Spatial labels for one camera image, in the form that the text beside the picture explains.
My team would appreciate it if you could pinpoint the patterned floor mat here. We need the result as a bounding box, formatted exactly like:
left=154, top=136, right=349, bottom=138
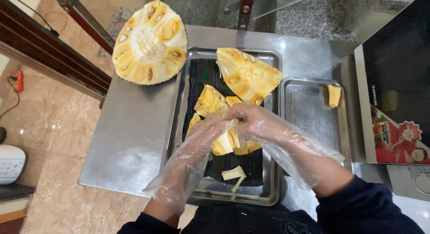
left=97, top=6, right=135, bottom=57

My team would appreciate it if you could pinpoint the round jackfruit half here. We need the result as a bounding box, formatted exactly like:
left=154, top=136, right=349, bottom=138
left=112, top=0, right=189, bottom=86

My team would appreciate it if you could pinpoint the black cable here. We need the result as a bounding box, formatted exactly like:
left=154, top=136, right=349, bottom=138
left=0, top=76, right=21, bottom=120

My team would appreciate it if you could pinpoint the large steel tray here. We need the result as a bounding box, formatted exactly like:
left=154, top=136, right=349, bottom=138
left=161, top=47, right=283, bottom=206

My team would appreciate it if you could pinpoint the person's right hand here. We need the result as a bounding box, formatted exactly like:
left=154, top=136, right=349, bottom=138
left=226, top=102, right=297, bottom=161

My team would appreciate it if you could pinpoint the yellow jackfruit bulb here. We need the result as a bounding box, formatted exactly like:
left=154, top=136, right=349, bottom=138
left=327, top=84, right=342, bottom=108

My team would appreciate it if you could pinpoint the wide pale jackfruit strip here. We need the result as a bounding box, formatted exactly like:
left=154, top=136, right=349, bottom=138
left=221, top=166, right=247, bottom=181

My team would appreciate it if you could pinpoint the black oven with silver frame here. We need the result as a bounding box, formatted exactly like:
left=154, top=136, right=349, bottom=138
left=354, top=0, right=430, bottom=203

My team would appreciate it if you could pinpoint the small yellow jackfruit chunk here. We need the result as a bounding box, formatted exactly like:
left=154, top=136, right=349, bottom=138
left=186, top=85, right=262, bottom=156

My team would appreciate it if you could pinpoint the dark low shelf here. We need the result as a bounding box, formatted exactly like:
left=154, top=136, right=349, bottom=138
left=0, top=183, right=36, bottom=234

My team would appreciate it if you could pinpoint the thin pale jackfruit strip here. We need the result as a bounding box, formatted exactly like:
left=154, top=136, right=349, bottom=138
left=231, top=175, right=247, bottom=194

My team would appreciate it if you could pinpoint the dark wooden door frame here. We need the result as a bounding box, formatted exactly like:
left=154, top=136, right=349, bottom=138
left=0, top=0, right=112, bottom=101

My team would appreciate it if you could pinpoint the dark patterned cloth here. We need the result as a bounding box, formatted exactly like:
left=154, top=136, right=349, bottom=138
left=182, top=58, right=264, bottom=187

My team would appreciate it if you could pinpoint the glass panel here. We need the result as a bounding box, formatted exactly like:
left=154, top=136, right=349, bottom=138
left=223, top=0, right=321, bottom=20

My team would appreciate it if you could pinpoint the small steel tray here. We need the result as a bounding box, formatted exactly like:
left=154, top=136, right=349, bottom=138
left=280, top=76, right=354, bottom=176

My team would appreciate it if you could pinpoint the person's left hand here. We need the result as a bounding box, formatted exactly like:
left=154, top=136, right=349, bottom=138
left=174, top=117, right=237, bottom=177

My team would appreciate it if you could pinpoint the red sticker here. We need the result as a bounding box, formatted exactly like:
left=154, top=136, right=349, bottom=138
left=370, top=104, right=430, bottom=164

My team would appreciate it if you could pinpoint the person's dark navy jacket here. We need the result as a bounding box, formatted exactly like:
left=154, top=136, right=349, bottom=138
left=117, top=175, right=426, bottom=234

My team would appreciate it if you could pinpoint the orange power plug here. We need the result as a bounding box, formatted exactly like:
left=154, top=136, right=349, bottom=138
left=16, top=70, right=25, bottom=93

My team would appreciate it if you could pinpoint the white rice cooker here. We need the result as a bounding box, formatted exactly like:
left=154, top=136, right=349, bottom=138
left=0, top=144, right=27, bottom=185

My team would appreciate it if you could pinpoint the large yellow jackfruit wedge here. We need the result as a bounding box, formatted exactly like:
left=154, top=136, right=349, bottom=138
left=216, top=47, right=284, bottom=106

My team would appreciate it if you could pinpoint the red metal frame bar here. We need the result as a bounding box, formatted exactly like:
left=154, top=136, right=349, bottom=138
left=237, top=0, right=256, bottom=30
left=50, top=0, right=115, bottom=55

